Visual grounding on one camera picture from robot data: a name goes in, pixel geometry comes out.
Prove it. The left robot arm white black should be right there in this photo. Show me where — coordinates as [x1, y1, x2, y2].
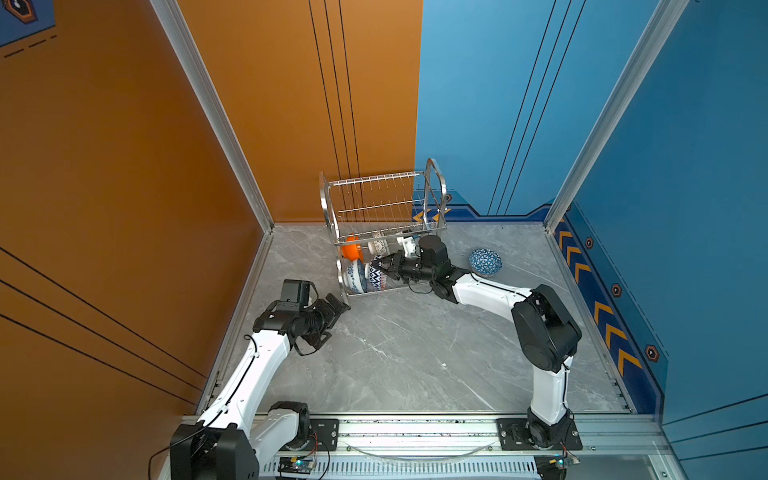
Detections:
[168, 293, 350, 479]

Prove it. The blue white floral bowl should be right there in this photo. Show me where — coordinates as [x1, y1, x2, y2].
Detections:
[344, 260, 367, 294]

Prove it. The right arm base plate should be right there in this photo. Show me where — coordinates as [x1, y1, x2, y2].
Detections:
[496, 414, 583, 451]

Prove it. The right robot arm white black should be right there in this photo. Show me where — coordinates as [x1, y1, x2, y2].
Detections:
[372, 252, 582, 451]

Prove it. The aluminium front rail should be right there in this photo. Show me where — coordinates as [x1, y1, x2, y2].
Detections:
[155, 413, 688, 480]

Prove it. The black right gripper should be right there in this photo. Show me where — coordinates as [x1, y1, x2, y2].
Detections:
[372, 251, 437, 284]

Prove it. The small right circuit board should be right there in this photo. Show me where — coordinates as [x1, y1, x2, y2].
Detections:
[549, 455, 580, 470]

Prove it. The orange plastic bowl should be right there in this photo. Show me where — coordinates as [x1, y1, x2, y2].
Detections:
[340, 235, 364, 262]

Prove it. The green circuit board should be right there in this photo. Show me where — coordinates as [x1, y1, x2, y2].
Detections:
[276, 457, 316, 479]

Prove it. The white brown patterned bowl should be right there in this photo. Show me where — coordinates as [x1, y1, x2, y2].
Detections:
[368, 237, 391, 257]

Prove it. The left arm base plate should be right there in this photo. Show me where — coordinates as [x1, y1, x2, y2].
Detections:
[282, 417, 340, 452]

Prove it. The dark blue patterned bowl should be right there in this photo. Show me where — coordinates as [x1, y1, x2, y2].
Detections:
[468, 248, 503, 278]

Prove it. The steel two-tier dish rack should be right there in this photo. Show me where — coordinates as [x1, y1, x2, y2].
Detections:
[319, 158, 449, 300]

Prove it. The red patterned ceramic bowl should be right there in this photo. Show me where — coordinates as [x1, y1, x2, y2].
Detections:
[365, 263, 388, 292]

